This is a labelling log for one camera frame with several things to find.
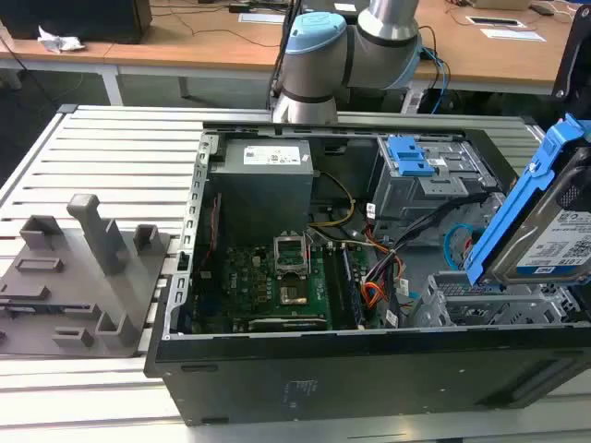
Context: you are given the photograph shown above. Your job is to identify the hard disk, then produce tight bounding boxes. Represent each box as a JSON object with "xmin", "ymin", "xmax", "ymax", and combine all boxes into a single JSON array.
[{"xmin": 465, "ymin": 113, "xmax": 591, "ymax": 286}]

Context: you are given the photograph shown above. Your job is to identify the metal disk bay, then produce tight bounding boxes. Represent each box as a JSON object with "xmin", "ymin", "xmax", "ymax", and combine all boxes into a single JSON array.
[{"xmin": 410, "ymin": 271, "xmax": 578, "ymax": 329}]

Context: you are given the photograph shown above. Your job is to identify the blue RAM slot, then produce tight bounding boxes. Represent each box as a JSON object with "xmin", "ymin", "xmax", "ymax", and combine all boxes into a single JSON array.
[{"xmin": 341, "ymin": 246, "xmax": 367, "ymax": 327}]

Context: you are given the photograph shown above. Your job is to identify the black RAM slot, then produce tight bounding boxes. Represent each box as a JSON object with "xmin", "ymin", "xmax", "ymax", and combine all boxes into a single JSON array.
[{"xmin": 322, "ymin": 247, "xmax": 348, "ymax": 329}]

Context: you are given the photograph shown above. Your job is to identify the black expansion slot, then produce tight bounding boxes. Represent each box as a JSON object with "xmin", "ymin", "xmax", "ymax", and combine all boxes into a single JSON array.
[{"xmin": 247, "ymin": 315, "xmax": 327, "ymax": 331}]

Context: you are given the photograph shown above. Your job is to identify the white paper sheet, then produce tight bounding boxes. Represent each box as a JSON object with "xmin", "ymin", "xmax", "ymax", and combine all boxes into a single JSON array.
[{"xmin": 479, "ymin": 27, "xmax": 549, "ymax": 43}]

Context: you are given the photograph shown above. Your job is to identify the blue plastic cage latch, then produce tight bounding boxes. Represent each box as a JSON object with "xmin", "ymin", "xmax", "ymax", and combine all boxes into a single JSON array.
[{"xmin": 387, "ymin": 135, "xmax": 438, "ymax": 178}]

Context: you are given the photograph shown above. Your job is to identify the metal drive cage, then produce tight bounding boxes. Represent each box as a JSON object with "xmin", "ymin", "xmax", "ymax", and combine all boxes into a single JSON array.
[{"xmin": 371, "ymin": 136, "xmax": 507, "ymax": 248}]

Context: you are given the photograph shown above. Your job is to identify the metal socket cover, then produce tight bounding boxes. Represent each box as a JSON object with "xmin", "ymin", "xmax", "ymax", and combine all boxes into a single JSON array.
[{"xmin": 272, "ymin": 233, "xmax": 309, "ymax": 274}]

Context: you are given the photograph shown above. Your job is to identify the grey power supply unit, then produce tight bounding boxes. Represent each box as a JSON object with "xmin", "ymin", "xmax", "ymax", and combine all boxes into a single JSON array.
[{"xmin": 208, "ymin": 138, "xmax": 315, "ymax": 233}]

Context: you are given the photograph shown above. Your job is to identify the CPU socket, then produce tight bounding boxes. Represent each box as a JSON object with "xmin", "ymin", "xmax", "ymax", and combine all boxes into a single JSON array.
[{"xmin": 276, "ymin": 271, "xmax": 309, "ymax": 308}]

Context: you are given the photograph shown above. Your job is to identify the wooden desk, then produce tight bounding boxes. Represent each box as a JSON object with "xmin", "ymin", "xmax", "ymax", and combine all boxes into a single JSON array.
[{"xmin": 0, "ymin": 0, "xmax": 591, "ymax": 107}]

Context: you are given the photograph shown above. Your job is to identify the green motherboard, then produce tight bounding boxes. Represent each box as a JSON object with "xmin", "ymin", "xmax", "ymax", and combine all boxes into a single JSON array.
[{"xmin": 193, "ymin": 239, "xmax": 384, "ymax": 333}]

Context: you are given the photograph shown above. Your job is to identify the black open PC case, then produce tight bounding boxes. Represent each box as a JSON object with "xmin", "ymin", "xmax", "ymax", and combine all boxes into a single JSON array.
[{"xmin": 143, "ymin": 120, "xmax": 591, "ymax": 426}]

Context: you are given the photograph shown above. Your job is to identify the black computer box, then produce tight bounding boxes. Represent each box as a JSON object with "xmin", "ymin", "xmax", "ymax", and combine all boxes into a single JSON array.
[{"xmin": 0, "ymin": 0, "xmax": 153, "ymax": 45}]

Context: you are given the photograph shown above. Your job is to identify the crumpled white paper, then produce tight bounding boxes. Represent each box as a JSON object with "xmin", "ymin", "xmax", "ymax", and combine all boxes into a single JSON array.
[{"xmin": 36, "ymin": 25, "xmax": 87, "ymax": 54}]

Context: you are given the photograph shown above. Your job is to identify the grey parts rack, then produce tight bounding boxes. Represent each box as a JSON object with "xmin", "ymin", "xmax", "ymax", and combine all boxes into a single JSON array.
[{"xmin": 0, "ymin": 193, "xmax": 179, "ymax": 359}]

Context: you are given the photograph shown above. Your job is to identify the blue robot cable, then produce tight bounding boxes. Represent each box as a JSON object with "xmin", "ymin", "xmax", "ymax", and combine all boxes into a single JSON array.
[{"xmin": 417, "ymin": 45, "xmax": 452, "ymax": 93}]

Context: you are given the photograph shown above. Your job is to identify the blue disk wire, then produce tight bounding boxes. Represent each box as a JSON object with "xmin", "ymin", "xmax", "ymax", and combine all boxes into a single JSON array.
[{"xmin": 443, "ymin": 222, "xmax": 484, "ymax": 273}]

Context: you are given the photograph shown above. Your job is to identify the black wire bundle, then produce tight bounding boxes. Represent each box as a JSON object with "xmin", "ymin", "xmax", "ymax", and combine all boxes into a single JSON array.
[{"xmin": 364, "ymin": 193, "xmax": 490, "ymax": 278}]

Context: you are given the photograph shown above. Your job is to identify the yellow wire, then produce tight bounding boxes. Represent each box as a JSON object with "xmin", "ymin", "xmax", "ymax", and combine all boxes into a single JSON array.
[{"xmin": 308, "ymin": 171, "xmax": 356, "ymax": 228}]

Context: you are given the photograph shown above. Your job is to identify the orange wire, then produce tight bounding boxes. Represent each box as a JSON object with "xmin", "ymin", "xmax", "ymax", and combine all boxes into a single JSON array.
[{"xmin": 362, "ymin": 281, "xmax": 393, "ymax": 309}]

